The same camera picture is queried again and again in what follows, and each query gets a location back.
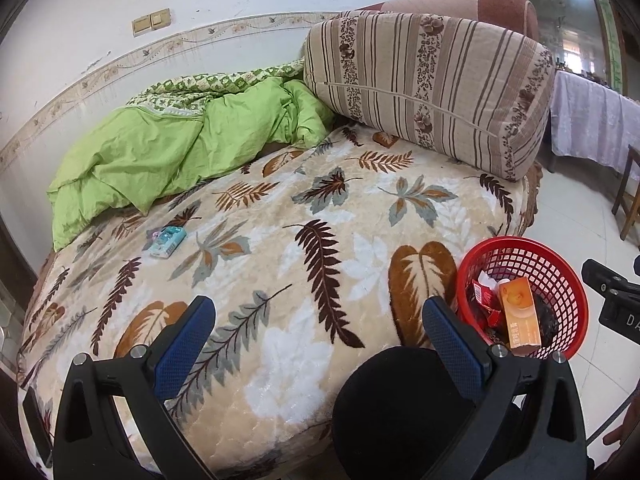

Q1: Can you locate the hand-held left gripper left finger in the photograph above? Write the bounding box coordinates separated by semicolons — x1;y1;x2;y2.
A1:
52;296;217;480

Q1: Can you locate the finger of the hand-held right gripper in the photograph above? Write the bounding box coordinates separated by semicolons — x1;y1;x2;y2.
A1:
581;258;640;301

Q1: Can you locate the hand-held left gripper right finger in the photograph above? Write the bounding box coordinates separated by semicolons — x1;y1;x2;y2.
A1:
421;296;588;480

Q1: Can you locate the red cigarette pack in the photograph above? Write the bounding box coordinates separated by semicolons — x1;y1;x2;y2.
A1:
467;281;501;316

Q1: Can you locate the red plastic basket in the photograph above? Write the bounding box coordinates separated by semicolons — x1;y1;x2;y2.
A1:
455;235;590;361

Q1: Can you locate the orange medicine box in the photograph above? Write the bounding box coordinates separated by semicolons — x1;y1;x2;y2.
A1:
497;277;543;358

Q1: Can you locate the black plastic bag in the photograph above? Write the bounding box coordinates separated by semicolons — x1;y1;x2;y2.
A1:
532;292;561;346

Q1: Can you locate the person's right hand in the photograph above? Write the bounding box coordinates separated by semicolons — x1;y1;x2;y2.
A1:
602;410;640;448

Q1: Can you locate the wooden chair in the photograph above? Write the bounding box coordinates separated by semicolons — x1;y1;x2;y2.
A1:
611;144;640;242

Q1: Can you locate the black round stool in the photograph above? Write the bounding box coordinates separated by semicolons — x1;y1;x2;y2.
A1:
331;346;523;480

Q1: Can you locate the teal packet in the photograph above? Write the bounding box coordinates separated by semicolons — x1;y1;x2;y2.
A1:
146;226;188;260

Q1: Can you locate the leaf print blanket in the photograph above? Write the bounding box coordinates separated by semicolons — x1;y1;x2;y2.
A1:
15;125;538;480

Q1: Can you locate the table with white cloth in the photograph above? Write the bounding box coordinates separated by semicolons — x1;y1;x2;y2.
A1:
549;70;640;181

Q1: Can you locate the green quilt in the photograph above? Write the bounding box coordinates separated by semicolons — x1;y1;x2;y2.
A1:
47;60;337;252

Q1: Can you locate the striped floral cushion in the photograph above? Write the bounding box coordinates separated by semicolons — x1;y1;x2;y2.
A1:
302;10;556;183

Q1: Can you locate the green framed mirror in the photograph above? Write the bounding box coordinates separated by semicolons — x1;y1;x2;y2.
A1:
475;0;631;96

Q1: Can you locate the pink upholstered headboard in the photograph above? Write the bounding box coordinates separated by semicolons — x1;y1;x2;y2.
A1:
355;0;541;43

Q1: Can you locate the beige wall switch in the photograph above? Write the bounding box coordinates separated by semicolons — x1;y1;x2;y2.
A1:
131;7;172;37

